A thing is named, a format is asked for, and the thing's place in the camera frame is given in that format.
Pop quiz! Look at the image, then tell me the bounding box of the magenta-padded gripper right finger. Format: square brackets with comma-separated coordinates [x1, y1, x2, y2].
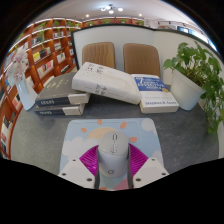
[127, 143, 170, 190]

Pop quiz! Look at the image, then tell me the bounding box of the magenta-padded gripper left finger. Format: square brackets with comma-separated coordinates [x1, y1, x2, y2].
[57, 144, 101, 190]

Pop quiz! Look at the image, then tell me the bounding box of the white computer mouse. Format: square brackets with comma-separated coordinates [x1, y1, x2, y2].
[96, 129, 130, 178]

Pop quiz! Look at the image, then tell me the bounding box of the light blue printed mouse pad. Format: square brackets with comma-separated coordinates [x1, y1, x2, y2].
[59, 118, 165, 191]

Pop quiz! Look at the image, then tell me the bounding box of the thin dark grey book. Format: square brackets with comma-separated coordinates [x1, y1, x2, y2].
[33, 103, 86, 117]

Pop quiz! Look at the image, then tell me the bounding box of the blue and white book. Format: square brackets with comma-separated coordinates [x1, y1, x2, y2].
[131, 73, 180, 115]

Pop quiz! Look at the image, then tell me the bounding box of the white pitcher vase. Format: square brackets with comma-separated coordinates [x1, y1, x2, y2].
[14, 77, 38, 112]

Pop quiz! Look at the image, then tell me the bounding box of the thick white book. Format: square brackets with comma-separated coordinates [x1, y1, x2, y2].
[71, 61, 143, 106]

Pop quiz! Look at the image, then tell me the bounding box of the green potted plant white pot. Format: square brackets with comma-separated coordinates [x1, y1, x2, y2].
[162, 40, 224, 134]

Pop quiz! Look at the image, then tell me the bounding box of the tan upholstered chair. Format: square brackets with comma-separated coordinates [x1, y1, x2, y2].
[122, 42, 162, 79]
[81, 41, 117, 70]

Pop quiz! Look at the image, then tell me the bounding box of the orange wooden bookshelf unit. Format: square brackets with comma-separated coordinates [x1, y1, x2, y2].
[0, 18, 83, 161]

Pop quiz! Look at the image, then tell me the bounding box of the pink white flower bouquet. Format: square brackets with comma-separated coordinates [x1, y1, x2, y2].
[6, 44, 30, 88]

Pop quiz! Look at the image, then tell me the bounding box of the window with curtains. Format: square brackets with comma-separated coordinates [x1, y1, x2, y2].
[156, 19, 214, 51]

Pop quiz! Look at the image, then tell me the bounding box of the orange shelf unit with plants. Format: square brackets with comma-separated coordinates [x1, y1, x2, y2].
[81, 16, 146, 28]

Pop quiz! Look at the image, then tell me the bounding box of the ceiling light cluster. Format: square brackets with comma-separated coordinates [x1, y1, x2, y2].
[99, 3, 125, 15]

